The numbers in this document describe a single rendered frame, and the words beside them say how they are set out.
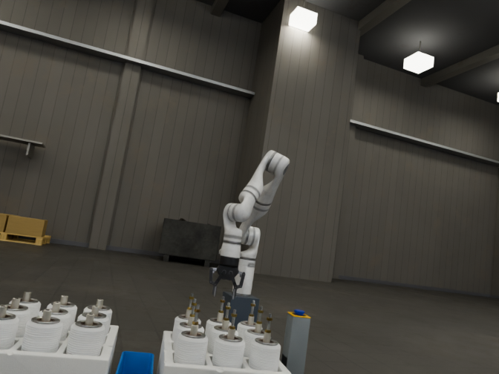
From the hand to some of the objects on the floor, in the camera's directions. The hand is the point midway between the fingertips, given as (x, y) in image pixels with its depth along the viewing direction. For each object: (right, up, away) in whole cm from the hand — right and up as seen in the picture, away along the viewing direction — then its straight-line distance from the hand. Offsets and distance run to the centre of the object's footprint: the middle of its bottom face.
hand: (223, 294), depth 148 cm
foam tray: (-56, -24, -27) cm, 66 cm away
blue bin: (-28, -28, -26) cm, 47 cm away
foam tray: (-3, -33, -16) cm, 37 cm away
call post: (+24, -39, -3) cm, 46 cm away
